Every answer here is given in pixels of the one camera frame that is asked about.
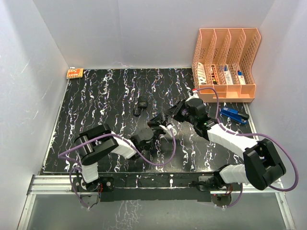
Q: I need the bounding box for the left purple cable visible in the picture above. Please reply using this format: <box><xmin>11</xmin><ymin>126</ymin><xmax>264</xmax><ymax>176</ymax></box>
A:
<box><xmin>58</xmin><ymin>126</ymin><xmax>177</xmax><ymax>211</ymax></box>

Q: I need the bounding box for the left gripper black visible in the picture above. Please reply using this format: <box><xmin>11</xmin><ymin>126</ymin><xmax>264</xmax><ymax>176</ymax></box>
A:
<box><xmin>147</xmin><ymin>114</ymin><xmax>168</xmax><ymax>143</ymax></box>

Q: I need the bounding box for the blue stapler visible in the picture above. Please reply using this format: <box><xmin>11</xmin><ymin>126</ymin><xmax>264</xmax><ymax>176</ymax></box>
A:
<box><xmin>220</xmin><ymin>107</ymin><xmax>249</xmax><ymax>124</ymax></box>

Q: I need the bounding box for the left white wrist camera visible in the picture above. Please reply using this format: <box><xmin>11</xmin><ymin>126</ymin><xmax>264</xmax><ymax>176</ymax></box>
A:
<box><xmin>159</xmin><ymin>123</ymin><xmax>177</xmax><ymax>137</ymax></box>

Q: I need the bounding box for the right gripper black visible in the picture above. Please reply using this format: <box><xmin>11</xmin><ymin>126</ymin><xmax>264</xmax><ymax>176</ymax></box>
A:
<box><xmin>165</xmin><ymin>99</ymin><xmax>197</xmax><ymax>126</ymax></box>

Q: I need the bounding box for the white blue box in organizer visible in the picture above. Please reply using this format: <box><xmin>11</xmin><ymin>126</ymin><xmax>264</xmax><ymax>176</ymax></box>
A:
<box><xmin>221</xmin><ymin>64</ymin><xmax>234</xmax><ymax>85</ymax></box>

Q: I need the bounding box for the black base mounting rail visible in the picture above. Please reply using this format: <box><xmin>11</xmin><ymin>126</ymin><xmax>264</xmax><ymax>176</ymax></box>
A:
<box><xmin>71</xmin><ymin>171</ymin><xmax>243</xmax><ymax>203</ymax></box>

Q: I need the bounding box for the black padlock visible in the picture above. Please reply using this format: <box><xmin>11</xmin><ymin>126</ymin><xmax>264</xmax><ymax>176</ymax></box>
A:
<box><xmin>133</xmin><ymin>96</ymin><xmax>148</xmax><ymax>117</ymax></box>

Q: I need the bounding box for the pink plastic file organizer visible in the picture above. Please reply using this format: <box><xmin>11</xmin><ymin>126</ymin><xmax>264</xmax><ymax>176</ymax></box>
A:
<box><xmin>192</xmin><ymin>28</ymin><xmax>261</xmax><ymax>103</ymax></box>

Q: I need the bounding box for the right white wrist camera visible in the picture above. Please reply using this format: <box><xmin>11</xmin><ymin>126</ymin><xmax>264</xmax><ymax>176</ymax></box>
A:
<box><xmin>186</xmin><ymin>89</ymin><xmax>199</xmax><ymax>102</ymax></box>

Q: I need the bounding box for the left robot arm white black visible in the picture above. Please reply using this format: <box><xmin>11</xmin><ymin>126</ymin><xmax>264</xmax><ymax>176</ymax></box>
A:
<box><xmin>74</xmin><ymin>114</ymin><xmax>168</xmax><ymax>191</ymax></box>

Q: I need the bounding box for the blue red box in organizer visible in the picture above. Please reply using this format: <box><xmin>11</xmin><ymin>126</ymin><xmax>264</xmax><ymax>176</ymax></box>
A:
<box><xmin>237</xmin><ymin>70</ymin><xmax>246</xmax><ymax>85</ymax></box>

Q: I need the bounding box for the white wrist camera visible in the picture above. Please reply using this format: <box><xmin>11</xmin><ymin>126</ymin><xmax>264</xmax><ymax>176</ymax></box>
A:
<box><xmin>159</xmin><ymin>123</ymin><xmax>177</xmax><ymax>137</ymax></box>
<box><xmin>186</xmin><ymin>89</ymin><xmax>199</xmax><ymax>102</ymax></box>

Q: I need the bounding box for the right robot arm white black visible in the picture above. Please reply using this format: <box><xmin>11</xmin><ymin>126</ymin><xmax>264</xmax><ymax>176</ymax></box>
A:
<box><xmin>164</xmin><ymin>98</ymin><xmax>286</xmax><ymax>190</ymax></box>

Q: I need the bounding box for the orange small card box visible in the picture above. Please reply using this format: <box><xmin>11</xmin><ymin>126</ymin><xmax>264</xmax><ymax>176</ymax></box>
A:
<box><xmin>66</xmin><ymin>68</ymin><xmax>84</xmax><ymax>79</ymax></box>

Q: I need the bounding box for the dark marker in organizer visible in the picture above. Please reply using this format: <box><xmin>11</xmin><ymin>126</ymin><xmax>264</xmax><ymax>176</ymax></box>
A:
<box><xmin>210</xmin><ymin>65</ymin><xmax>218</xmax><ymax>85</ymax></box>

